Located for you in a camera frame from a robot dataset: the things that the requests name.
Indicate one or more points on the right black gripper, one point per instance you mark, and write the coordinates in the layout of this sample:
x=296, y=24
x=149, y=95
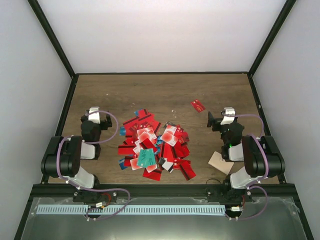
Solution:
x=211, y=120

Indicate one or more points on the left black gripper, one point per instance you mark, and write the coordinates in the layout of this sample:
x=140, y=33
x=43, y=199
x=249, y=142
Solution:
x=109, y=121

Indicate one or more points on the red card bottom centre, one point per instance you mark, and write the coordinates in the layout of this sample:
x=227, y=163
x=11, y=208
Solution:
x=153, y=175

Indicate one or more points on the white red circle card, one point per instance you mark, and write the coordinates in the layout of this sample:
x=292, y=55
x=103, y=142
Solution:
x=171, y=135

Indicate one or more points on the lone red VIP card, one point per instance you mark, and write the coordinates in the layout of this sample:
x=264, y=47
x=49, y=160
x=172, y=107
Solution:
x=197, y=105

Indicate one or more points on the red card bottom right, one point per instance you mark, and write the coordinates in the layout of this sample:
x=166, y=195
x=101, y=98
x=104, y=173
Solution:
x=185, y=167

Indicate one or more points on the black front frame rail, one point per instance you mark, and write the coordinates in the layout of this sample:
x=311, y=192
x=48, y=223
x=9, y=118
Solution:
x=210, y=191

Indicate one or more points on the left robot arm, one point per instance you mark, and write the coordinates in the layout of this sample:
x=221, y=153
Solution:
x=63, y=155

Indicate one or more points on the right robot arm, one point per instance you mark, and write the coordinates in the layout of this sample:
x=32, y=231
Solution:
x=245, y=159

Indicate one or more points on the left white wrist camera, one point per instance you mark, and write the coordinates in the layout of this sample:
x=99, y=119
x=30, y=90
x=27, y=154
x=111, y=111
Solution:
x=94, y=115

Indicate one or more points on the white pink gradient card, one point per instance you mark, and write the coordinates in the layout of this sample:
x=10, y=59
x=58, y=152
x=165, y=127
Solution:
x=146, y=133

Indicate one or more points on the beige leather card holder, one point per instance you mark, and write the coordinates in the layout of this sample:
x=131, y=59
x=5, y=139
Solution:
x=220, y=164

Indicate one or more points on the teal VIP card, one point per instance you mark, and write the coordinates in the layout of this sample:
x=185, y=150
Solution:
x=146, y=158

